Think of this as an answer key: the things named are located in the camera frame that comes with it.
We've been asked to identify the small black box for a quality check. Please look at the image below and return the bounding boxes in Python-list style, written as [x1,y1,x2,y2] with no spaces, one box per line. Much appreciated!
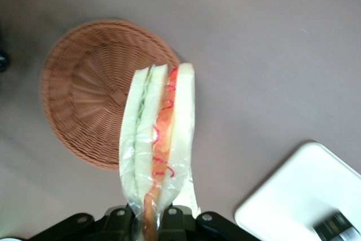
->
[312,212,361,241]

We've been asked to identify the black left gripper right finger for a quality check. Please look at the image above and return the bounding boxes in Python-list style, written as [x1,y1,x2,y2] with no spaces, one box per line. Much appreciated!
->
[161,206,256,241]

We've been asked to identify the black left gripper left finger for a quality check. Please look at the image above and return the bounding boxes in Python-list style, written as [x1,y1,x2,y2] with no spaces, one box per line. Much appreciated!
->
[28,206,134,241]

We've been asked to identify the round brown wicker basket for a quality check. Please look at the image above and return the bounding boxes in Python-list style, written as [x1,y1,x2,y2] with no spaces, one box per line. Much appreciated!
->
[39,19,181,172]

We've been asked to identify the triangle sandwich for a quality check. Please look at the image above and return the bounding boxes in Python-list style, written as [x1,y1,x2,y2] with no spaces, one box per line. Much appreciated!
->
[118,62,202,241]

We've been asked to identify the cream plastic tray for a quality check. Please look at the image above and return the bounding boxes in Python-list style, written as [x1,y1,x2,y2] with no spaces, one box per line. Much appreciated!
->
[234,141,361,241]

